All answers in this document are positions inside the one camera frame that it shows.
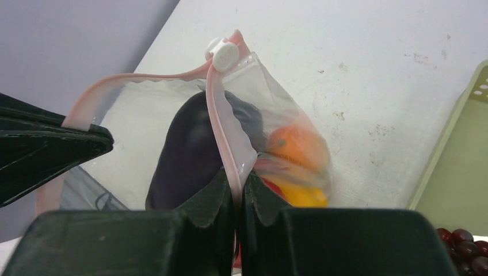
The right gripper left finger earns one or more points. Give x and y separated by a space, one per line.
195 239

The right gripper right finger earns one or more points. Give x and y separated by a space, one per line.
278 239

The beige plastic basket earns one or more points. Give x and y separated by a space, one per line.
452 190

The dark red grape bunch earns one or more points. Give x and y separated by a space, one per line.
468 254

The purple eggplant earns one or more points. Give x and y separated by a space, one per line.
189 160

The clear zip top bag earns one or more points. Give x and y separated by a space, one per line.
245 105

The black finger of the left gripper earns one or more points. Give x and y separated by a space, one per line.
36 148

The orange tangerine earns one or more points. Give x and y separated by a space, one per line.
301 146

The orange bell pepper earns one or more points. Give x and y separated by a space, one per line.
300 196

